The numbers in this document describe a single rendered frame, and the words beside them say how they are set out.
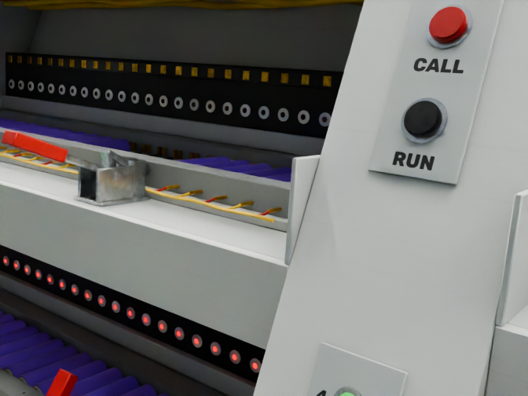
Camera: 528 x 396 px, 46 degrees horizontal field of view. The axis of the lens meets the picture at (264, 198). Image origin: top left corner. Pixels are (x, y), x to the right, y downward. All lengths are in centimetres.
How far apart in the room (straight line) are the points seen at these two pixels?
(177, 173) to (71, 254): 8
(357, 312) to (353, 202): 5
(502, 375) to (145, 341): 37
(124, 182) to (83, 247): 5
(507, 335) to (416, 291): 4
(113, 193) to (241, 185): 8
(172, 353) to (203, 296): 22
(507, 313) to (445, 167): 6
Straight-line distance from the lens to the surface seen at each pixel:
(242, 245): 32
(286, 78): 52
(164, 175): 42
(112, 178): 40
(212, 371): 52
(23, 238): 45
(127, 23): 76
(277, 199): 36
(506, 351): 25
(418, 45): 29
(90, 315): 62
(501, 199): 26
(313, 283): 28
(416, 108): 27
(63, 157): 38
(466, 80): 28
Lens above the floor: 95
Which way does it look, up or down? 5 degrees up
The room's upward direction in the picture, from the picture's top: 16 degrees clockwise
